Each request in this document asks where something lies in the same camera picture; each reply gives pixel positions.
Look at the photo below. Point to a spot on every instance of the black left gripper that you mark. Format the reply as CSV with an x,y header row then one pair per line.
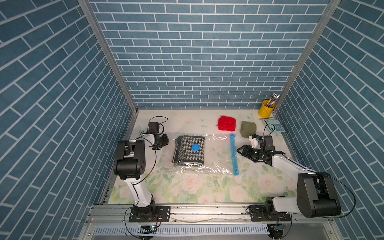
x,y
165,141

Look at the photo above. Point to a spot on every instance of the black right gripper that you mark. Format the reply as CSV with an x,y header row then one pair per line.
x,y
245,151

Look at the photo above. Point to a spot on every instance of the green knitted scarf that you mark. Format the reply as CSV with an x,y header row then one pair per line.
x,y
248,129

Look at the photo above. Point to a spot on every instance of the black white houndstooth scarf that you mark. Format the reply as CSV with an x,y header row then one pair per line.
x,y
189,151

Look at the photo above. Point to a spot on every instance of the clear plastic vacuum bag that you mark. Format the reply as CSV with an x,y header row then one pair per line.
x,y
219,155

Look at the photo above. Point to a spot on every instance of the red knitted scarf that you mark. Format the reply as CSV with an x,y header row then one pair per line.
x,y
226,124

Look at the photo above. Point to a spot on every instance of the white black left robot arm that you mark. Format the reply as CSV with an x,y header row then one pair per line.
x,y
130,165

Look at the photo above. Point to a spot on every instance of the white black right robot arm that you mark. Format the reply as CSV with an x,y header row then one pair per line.
x,y
316,195

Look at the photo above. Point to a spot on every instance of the light blue calculator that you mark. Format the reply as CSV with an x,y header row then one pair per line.
x,y
274,125

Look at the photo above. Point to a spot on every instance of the yellow pen holder cup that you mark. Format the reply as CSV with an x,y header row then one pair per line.
x,y
265,112

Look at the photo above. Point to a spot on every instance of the pens in yellow cup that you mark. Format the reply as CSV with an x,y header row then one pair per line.
x,y
272,100

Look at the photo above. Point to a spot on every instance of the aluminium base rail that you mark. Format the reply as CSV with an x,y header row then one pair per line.
x,y
205,222

